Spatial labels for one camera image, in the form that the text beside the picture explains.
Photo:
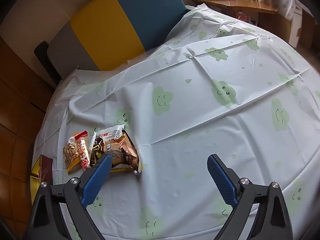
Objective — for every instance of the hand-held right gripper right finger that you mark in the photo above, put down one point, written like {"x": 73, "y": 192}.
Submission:
{"x": 222, "y": 180}

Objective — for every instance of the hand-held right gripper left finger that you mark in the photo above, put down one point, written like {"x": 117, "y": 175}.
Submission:
{"x": 96, "y": 180}

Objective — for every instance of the shiny brown snack packet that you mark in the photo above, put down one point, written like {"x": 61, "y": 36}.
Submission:
{"x": 125, "y": 152}

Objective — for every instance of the maroon and gold gift box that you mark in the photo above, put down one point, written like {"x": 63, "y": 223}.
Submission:
{"x": 45, "y": 170}

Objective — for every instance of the long red-edged snack packet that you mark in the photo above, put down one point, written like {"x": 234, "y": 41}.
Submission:
{"x": 83, "y": 155}

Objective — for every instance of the clear peanut bag yellow band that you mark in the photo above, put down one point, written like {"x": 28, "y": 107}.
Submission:
{"x": 70, "y": 152}

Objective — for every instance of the white snack packet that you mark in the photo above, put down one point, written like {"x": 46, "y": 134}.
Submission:
{"x": 112, "y": 133}

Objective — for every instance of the white green cloud tablecloth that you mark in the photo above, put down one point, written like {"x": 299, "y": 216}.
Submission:
{"x": 200, "y": 120}

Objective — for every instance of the grey yellow blue chair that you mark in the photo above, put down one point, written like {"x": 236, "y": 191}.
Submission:
{"x": 107, "y": 30}

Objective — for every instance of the cardboard box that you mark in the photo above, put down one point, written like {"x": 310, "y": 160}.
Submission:
{"x": 302, "y": 22}

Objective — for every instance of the wooden side table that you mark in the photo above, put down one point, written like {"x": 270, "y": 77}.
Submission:
{"x": 237, "y": 3}

